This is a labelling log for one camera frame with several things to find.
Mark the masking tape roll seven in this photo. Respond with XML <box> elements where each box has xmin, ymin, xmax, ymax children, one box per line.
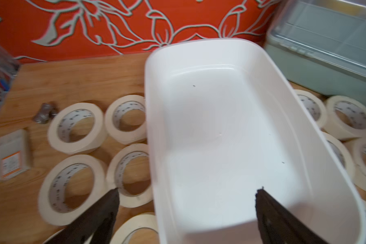
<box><xmin>323</xmin><ymin>132</ymin><xmax>356</xmax><ymax>181</ymax></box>

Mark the masking tape roll nine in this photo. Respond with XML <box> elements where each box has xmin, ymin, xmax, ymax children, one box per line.
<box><xmin>323</xmin><ymin>96</ymin><xmax>366</xmax><ymax>140</ymax></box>

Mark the masking tape roll five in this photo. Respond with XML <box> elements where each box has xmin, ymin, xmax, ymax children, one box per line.
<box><xmin>106</xmin><ymin>143</ymin><xmax>153</xmax><ymax>208</ymax></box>

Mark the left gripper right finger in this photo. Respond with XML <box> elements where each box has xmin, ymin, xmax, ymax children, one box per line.
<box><xmin>255</xmin><ymin>188</ymin><xmax>326</xmax><ymax>244</ymax></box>

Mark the masking tape roll ten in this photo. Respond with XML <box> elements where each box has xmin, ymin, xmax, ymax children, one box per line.
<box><xmin>110</xmin><ymin>212</ymin><xmax>159</xmax><ymax>244</ymax></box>

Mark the masking tape roll four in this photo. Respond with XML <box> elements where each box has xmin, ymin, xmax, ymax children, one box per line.
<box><xmin>47</xmin><ymin>102</ymin><xmax>108</xmax><ymax>155</ymax></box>

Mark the masking tape roll eight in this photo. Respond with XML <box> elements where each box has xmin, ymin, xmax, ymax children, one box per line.
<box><xmin>295</xmin><ymin>89</ymin><xmax>328</xmax><ymax>128</ymax></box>

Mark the metal pipe tee fitting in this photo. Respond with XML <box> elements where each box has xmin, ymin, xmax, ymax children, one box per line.
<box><xmin>32</xmin><ymin>103</ymin><xmax>58</xmax><ymax>124</ymax></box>

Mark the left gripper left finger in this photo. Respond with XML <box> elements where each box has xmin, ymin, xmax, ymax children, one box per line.
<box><xmin>46</xmin><ymin>188</ymin><xmax>120</xmax><ymax>244</ymax></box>

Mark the white plastic storage tray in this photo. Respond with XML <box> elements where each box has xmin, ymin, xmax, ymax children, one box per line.
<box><xmin>144</xmin><ymin>39</ymin><xmax>366</xmax><ymax>244</ymax></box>

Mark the small clear plastic box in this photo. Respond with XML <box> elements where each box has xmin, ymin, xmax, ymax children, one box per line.
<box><xmin>0</xmin><ymin>129</ymin><xmax>31</xmax><ymax>181</ymax></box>

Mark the masking tape roll one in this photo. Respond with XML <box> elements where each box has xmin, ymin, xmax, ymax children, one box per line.
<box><xmin>104</xmin><ymin>95</ymin><xmax>147</xmax><ymax>145</ymax></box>

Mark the masking tape roll eleven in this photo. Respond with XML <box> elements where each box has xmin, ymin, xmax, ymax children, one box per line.
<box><xmin>344</xmin><ymin>138</ymin><xmax>366</xmax><ymax>191</ymax></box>

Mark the masking tape roll three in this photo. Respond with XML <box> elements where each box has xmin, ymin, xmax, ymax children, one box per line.
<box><xmin>38</xmin><ymin>155</ymin><xmax>107</xmax><ymax>226</ymax></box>

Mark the grey lidded plastic box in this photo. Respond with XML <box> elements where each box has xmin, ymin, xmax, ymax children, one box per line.
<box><xmin>264</xmin><ymin>1</ymin><xmax>366</xmax><ymax>106</ymax></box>

